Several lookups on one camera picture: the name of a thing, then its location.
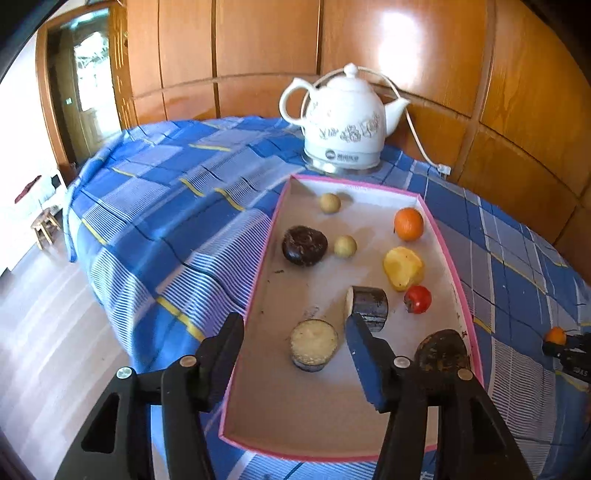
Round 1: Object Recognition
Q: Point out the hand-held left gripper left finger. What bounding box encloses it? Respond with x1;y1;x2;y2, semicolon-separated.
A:
54;313;245;480

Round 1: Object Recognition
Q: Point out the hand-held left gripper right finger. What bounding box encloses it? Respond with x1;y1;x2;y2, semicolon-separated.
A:
344;313;536;480

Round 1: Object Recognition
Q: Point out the pale eggplant slice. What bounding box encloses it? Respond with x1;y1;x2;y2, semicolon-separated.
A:
290;319;339;373

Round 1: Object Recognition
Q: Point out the pink cardboard box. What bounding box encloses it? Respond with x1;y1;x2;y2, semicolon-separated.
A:
218;174;484;462

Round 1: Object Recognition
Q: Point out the dark cylindrical eggplant chunk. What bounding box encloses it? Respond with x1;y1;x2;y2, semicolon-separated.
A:
344;286;389;334

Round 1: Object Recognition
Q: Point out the dark brown oblong fruit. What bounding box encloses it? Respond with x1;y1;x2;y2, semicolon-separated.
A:
414;329;472;372

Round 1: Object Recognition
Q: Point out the small red tomato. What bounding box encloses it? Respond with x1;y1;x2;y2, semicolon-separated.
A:
404;285;433;315

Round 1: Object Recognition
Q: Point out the yellow apple piece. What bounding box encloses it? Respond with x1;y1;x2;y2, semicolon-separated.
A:
383;247;425;292

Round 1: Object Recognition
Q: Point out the dark brown round fruit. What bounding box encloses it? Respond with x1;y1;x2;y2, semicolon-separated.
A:
282;226;329;267

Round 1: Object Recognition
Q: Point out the blue plaid tablecloth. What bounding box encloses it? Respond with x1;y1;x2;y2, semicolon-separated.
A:
62;115;591;480

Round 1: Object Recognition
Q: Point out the small wooden stool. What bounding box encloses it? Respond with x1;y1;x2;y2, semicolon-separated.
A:
30;208;62;251

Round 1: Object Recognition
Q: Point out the white ceramic electric kettle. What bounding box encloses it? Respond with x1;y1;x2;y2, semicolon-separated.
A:
279;64;411;175

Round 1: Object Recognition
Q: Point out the red cloth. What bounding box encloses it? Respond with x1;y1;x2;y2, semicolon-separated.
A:
14;179;38;204

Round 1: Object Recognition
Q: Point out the wooden door frame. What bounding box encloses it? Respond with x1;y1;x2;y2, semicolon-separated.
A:
36;2;134;167

